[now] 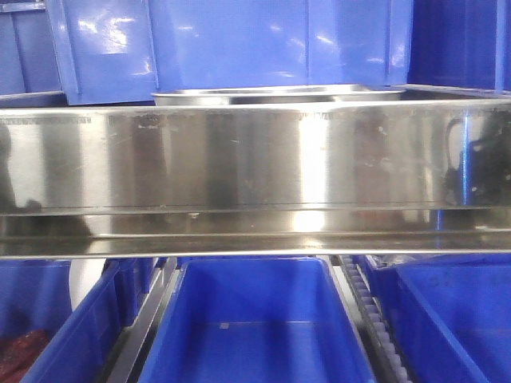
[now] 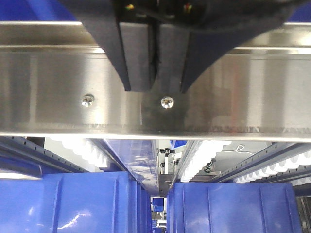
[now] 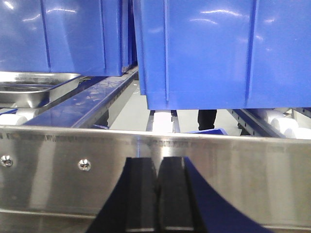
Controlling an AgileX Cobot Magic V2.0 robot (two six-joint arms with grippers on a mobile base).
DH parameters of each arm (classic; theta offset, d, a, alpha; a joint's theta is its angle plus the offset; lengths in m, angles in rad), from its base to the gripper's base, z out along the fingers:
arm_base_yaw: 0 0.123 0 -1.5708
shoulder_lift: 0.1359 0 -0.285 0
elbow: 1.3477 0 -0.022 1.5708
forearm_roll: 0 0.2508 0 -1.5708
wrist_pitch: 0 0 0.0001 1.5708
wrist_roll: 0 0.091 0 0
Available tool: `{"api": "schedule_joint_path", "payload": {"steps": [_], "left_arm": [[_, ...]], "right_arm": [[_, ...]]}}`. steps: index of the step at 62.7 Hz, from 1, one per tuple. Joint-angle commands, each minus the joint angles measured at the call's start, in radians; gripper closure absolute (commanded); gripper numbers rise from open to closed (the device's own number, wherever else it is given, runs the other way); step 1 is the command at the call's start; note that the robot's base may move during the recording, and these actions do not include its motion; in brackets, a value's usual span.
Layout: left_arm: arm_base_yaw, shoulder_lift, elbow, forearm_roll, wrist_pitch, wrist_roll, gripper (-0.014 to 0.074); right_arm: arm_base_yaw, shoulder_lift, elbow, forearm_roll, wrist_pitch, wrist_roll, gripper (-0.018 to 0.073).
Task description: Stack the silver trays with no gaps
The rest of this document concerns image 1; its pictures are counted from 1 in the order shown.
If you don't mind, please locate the silver metal tray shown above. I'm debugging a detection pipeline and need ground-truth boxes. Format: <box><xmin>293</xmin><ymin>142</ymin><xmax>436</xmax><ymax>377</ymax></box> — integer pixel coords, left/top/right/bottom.
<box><xmin>153</xmin><ymin>84</ymin><xmax>405</xmax><ymax>106</ymax></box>

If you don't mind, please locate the blue bin lower centre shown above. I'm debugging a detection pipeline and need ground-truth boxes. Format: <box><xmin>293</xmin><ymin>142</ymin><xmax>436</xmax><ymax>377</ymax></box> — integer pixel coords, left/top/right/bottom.
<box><xmin>140</xmin><ymin>258</ymin><xmax>375</xmax><ymax>382</ymax></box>

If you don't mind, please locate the blue bin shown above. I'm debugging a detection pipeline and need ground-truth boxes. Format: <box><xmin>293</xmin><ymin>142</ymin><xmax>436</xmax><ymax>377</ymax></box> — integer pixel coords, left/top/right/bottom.
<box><xmin>1</xmin><ymin>1</ymin><xmax>66</xmax><ymax>108</ymax></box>
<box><xmin>358</xmin><ymin>254</ymin><xmax>510</xmax><ymax>382</ymax></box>
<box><xmin>408</xmin><ymin>1</ymin><xmax>510</xmax><ymax>93</ymax></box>
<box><xmin>46</xmin><ymin>1</ymin><xmax>413</xmax><ymax>105</ymax></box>
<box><xmin>140</xmin><ymin>258</ymin><xmax>375</xmax><ymax>382</ymax></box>
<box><xmin>1</xmin><ymin>259</ymin><xmax>156</xmax><ymax>382</ymax></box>

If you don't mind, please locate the blue bin upper centre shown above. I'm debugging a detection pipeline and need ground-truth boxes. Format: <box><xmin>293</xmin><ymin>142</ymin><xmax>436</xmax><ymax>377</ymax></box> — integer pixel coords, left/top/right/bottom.
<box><xmin>46</xmin><ymin>1</ymin><xmax>413</xmax><ymax>105</ymax></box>

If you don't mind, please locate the blue bin lower right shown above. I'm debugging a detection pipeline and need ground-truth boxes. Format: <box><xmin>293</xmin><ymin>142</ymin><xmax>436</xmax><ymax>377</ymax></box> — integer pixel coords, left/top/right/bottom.
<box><xmin>358</xmin><ymin>254</ymin><xmax>510</xmax><ymax>382</ymax></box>

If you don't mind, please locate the blue bin lower left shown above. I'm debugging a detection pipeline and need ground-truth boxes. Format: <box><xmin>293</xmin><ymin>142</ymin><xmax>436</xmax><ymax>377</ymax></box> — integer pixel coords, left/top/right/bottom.
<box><xmin>1</xmin><ymin>259</ymin><xmax>156</xmax><ymax>382</ymax></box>

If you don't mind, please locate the blue bin upper right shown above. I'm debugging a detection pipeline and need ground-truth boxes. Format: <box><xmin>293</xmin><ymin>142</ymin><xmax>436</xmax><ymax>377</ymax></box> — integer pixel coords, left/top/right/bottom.
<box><xmin>408</xmin><ymin>1</ymin><xmax>510</xmax><ymax>93</ymax></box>

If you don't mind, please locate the blue bin upper left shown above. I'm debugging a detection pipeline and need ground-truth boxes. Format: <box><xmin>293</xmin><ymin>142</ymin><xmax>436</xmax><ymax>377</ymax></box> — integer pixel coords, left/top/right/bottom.
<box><xmin>1</xmin><ymin>1</ymin><xmax>66</xmax><ymax>108</ymax></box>

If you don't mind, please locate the red item in bin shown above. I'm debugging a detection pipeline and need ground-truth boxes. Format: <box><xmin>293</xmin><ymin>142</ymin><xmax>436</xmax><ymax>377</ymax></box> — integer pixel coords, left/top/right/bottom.
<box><xmin>1</xmin><ymin>330</ymin><xmax>50</xmax><ymax>382</ymax></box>

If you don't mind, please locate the stainless steel shelf rail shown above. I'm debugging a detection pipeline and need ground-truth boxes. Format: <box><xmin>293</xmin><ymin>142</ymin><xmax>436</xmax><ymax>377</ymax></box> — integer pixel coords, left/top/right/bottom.
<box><xmin>1</xmin><ymin>99</ymin><xmax>510</xmax><ymax>259</ymax></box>

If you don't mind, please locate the roller track rail right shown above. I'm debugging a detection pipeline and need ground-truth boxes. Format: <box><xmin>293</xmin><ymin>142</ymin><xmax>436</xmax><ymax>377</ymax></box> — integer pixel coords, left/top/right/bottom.
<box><xmin>339</xmin><ymin>255</ymin><xmax>412</xmax><ymax>382</ymax></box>

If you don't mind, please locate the metal divider rail left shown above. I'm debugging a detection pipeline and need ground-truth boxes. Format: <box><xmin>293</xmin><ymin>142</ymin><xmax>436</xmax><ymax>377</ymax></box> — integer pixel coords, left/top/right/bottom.
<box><xmin>97</xmin><ymin>257</ymin><xmax>180</xmax><ymax>383</ymax></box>

